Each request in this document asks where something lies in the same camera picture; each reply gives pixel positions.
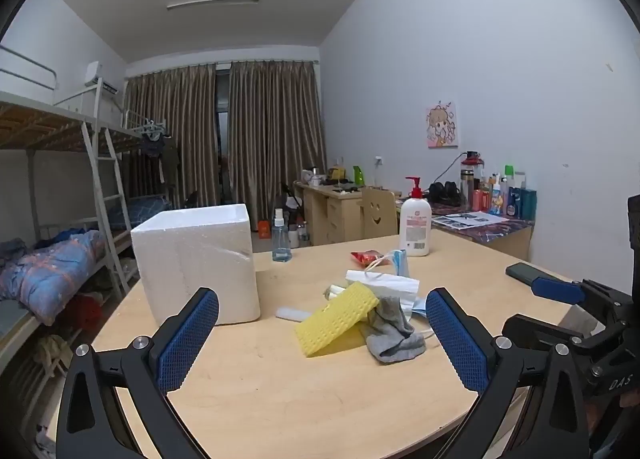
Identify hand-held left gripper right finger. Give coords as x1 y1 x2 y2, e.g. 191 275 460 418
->
425 287 591 459

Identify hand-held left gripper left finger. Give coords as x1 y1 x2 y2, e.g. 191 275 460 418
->
56 287 221 459

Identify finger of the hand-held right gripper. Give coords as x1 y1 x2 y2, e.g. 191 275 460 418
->
531 276 633 312
501 314 601 365

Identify grey sock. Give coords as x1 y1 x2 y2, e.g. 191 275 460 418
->
360 295 427 365

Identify white foam box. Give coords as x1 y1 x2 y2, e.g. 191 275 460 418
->
131 203 261 327

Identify blue face mask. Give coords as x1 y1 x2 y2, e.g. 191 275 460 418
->
365 249 412 281
346 269 437 336

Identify yellow sponge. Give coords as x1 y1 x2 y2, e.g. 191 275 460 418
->
295 281 380 357

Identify black phone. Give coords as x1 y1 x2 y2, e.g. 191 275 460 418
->
506 262 543 286

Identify desk with patterned cover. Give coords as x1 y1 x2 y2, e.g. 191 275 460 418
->
427 201 536 262

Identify row of toiletry bottles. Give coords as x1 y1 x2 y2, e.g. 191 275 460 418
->
472 165 538 220

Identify red bag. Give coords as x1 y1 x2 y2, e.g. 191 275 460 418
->
65 291 103 332

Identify printed paper sheets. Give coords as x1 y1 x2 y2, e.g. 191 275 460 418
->
432 211 510 230

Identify white pump lotion bottle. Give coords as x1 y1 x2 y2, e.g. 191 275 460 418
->
399 176 432 258

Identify red snack packet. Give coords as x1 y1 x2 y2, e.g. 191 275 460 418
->
351 250 386 267

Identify beige cloth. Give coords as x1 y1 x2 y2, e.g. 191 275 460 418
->
35 334 73 377

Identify clear spray bottle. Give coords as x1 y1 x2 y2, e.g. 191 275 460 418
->
271 208 292 263

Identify blue plaid bedding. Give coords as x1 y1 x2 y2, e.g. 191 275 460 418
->
107 194 171 230

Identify red lid thermos bottle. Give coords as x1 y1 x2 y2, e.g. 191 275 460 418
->
460 151 485 207

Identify wooden smiley chair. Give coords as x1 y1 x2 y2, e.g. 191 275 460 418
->
361 186 398 242

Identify blue patterned quilt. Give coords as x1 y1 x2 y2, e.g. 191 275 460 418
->
0 230 108 325

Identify wooden desk with drawers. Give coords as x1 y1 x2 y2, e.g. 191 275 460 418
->
294 180 403 246

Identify hanging dark clothes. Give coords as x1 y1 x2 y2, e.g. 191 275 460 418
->
139 131 180 184

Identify brown curtain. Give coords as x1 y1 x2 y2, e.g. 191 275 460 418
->
227 60 328 224
124 64 221 210

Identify white metal bunk bed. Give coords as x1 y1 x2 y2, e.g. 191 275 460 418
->
0 46 176 390

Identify white air conditioner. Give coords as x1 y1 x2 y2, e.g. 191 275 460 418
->
84 62 121 94

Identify ceiling light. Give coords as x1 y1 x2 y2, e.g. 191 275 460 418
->
166 0 260 11

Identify pink wall poster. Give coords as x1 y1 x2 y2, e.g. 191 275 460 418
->
426 100 459 148

